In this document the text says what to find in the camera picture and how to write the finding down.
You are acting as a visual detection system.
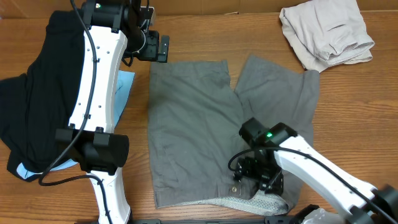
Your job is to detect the grey shorts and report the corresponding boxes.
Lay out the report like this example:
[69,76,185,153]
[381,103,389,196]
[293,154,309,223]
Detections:
[147,55,320,215]

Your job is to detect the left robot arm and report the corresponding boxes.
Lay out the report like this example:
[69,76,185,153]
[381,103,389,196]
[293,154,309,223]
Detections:
[55,1,169,223]

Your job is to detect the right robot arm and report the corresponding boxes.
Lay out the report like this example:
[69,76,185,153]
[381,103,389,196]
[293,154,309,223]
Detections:
[228,118,397,224]

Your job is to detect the light blue garment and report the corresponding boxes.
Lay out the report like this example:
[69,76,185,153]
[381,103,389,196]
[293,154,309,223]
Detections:
[11,70,135,182]

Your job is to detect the black garment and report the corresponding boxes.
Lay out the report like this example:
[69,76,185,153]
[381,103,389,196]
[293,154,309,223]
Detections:
[1,11,85,182]

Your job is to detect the beige folded shorts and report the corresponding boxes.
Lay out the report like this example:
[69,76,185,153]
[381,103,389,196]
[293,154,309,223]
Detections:
[279,0,375,72]

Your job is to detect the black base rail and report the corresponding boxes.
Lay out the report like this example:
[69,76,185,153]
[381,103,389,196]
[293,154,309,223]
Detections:
[74,215,299,224]

